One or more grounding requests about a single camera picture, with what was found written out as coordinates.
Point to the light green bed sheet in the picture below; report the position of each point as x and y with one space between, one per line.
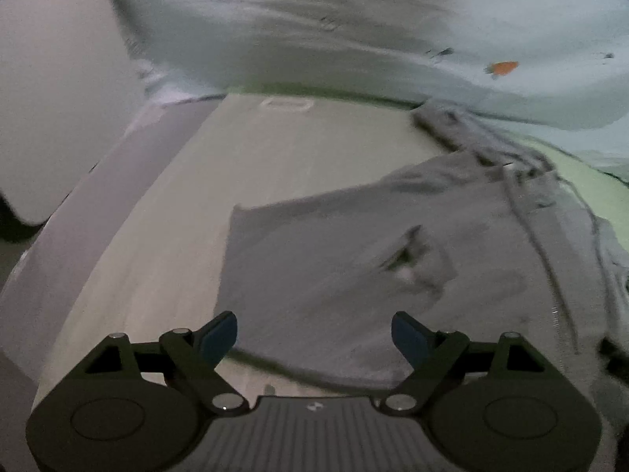
585 182

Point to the pale printed quilt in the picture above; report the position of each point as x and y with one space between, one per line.
373 24

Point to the grey garment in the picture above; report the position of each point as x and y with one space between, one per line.
319 265

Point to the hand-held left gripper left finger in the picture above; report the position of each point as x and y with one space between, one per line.
218 338

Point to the grey padded bed frame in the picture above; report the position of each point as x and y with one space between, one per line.
98 196

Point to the white panel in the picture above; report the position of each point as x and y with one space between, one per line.
54 108

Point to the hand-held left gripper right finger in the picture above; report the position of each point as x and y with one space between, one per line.
410 343

